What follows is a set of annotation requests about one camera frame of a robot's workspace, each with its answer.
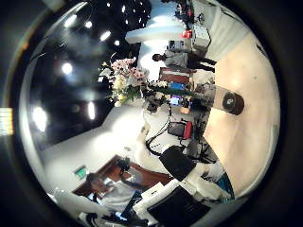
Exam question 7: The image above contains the pink white flower bouquet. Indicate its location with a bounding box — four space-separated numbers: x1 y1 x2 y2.
98 56 203 108

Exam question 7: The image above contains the clear glass vase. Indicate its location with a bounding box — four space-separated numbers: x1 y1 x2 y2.
206 84 246 116

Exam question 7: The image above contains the small lit monitor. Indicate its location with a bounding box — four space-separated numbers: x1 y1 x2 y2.
169 95 182 107

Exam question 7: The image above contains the blue display panel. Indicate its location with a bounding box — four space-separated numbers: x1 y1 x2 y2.
168 81 186 91

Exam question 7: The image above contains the brown wooden cabinet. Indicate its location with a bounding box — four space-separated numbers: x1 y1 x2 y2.
158 66 195 85

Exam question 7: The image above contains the red and black chair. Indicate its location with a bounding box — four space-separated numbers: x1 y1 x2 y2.
168 120 194 140

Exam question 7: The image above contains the standing person in grey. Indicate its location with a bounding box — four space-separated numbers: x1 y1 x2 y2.
151 49 218 74

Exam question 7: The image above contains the black office chair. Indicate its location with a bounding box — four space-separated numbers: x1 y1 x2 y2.
158 145 198 183

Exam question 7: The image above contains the brown wooden door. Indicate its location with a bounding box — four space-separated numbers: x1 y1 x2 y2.
73 154 173 198

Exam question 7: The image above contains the seated person in white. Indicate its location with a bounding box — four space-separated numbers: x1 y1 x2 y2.
85 171 144 216

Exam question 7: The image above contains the green exit sign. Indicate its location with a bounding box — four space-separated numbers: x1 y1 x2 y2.
73 166 88 180

